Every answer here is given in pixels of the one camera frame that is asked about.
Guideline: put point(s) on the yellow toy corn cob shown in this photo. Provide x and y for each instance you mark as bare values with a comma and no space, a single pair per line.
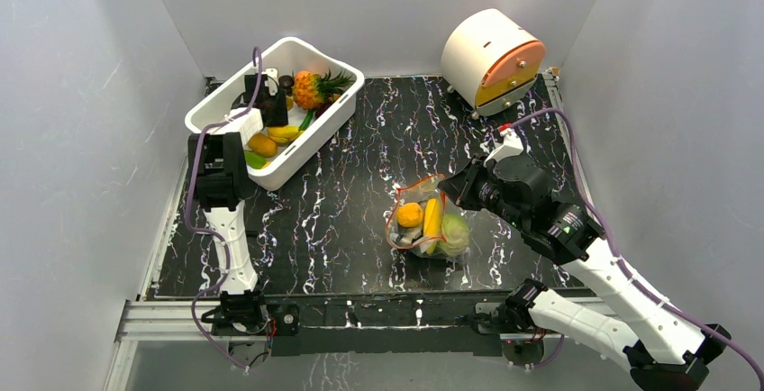
431,225

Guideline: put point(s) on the dark purple toy fruit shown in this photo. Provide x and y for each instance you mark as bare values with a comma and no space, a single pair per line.
286,83

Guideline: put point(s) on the green toy chili pepper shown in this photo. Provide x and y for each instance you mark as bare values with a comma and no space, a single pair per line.
305,124

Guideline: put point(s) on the yellow toy banana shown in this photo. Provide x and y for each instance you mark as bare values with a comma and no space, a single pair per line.
284,135

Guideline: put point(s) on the light green toy cabbage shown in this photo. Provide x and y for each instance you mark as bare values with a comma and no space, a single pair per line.
455,233

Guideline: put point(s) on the cream round drum orange face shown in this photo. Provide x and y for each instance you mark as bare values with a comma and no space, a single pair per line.
491,62

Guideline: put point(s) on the white plastic bin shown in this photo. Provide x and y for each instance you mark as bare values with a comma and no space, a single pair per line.
307,130

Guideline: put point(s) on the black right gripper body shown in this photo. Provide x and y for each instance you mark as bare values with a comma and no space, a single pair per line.
460,184

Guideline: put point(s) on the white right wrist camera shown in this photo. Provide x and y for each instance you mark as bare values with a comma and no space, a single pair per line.
510,145

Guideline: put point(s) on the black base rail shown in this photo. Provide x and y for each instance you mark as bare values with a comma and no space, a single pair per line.
400,322

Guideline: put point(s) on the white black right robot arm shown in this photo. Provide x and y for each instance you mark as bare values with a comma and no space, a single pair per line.
659,350

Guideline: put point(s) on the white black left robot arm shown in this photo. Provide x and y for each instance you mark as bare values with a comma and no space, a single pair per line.
219,183

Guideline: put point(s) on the bright green toy lime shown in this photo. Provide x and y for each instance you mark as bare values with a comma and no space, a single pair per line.
254,160

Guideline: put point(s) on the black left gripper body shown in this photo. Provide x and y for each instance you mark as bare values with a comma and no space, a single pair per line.
270,101

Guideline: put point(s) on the small orange toy tangerine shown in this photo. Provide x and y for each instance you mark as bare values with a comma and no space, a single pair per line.
410,215

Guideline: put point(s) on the orange toy orange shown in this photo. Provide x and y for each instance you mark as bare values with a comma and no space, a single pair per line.
263,145

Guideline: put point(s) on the orange toy pineapple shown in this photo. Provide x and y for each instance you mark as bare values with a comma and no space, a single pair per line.
312,90

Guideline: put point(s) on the clear zip bag orange zipper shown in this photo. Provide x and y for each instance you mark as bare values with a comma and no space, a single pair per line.
420,192

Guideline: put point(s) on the grey toy fish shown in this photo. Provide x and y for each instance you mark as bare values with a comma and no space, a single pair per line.
407,237

